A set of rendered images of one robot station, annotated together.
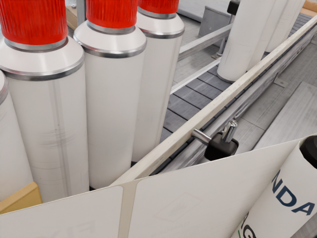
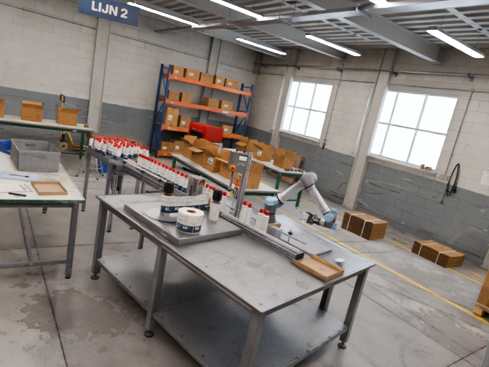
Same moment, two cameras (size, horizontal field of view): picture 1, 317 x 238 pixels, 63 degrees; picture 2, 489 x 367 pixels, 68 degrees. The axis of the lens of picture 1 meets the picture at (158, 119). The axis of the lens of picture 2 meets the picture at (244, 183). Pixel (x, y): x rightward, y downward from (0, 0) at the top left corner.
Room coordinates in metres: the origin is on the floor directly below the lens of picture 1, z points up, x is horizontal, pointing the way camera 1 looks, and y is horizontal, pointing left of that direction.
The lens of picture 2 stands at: (0.99, -3.21, 1.92)
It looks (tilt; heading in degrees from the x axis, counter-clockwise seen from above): 12 degrees down; 101
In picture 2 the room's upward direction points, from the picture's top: 12 degrees clockwise
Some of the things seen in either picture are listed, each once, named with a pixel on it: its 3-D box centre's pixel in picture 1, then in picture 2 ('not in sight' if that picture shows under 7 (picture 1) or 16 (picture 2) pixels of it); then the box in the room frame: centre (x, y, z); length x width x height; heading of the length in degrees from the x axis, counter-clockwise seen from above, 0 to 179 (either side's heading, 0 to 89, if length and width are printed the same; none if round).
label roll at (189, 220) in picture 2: not in sight; (189, 220); (0.13, -0.60, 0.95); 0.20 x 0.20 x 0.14
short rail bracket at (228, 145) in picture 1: (218, 157); not in sight; (0.22, -0.08, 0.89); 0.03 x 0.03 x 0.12; 59
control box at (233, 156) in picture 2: not in sight; (238, 162); (0.27, 0.09, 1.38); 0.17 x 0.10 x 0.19; 24
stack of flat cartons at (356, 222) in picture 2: not in sight; (364, 224); (2.09, 3.79, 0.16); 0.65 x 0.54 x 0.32; 142
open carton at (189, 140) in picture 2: not in sight; (193, 147); (-1.24, 3.02, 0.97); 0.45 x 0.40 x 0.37; 50
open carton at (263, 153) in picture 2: not in sight; (262, 151); (-0.27, 4.76, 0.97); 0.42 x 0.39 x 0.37; 45
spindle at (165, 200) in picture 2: not in sight; (167, 198); (-0.14, -0.46, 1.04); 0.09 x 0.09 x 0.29
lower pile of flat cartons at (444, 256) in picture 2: not in sight; (437, 253); (3.31, 3.36, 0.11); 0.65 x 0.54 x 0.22; 135
